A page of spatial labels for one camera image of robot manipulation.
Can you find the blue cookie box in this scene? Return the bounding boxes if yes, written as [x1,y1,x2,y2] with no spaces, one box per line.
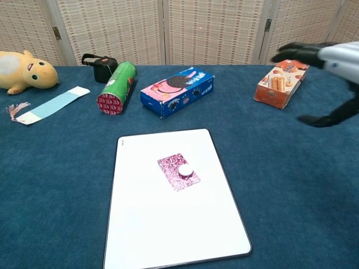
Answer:
[140,66,216,119]

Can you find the yellow plush toy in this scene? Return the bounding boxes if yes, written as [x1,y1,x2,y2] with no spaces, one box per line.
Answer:
[0,50,59,95]

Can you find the white rectangular board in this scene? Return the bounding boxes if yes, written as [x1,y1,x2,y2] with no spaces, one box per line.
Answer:
[103,128,252,269]

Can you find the blue white bookmark with tassel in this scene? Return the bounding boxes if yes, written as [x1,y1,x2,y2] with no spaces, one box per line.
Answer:
[5,86,91,126]

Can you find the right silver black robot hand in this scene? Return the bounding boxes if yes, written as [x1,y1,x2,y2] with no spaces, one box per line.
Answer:
[270,41,359,128]

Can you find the pink patterned small packet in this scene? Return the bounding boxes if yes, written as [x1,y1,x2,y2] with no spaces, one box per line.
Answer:
[157,152,201,192]

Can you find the orange wafer roll box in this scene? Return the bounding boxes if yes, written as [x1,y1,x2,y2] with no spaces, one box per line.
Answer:
[254,58,311,110]

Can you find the woven folding screen panel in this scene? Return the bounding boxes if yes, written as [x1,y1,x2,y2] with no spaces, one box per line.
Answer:
[257,0,346,66]
[46,0,167,67]
[0,0,61,67]
[162,0,268,66]
[316,0,359,66]

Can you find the green cylindrical chip can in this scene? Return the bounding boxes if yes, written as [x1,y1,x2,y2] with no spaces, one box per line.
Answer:
[96,61,138,116]

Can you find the white round magnet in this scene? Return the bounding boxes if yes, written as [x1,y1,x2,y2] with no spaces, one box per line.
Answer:
[178,164,194,178]

